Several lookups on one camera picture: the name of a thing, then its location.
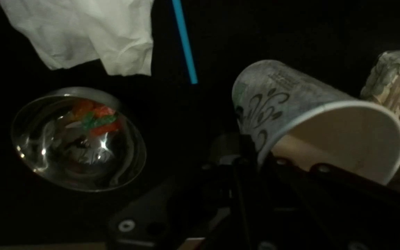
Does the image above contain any blue straw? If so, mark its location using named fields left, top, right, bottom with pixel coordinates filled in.
left=171, top=0, right=199, bottom=85

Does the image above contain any small metal bowl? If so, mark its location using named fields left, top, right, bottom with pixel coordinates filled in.
left=12, top=86, right=148, bottom=193

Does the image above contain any crumpled white tissue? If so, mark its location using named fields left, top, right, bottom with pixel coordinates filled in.
left=0, top=0, right=155, bottom=77

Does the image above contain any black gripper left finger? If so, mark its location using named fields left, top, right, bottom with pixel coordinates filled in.
left=107, top=134, right=256, bottom=250

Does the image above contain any white patterned paper cup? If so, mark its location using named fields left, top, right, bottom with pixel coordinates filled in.
left=232, top=60, right=400, bottom=185

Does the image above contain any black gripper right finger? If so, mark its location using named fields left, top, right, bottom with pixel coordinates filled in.
left=263, top=156, right=400, bottom=250

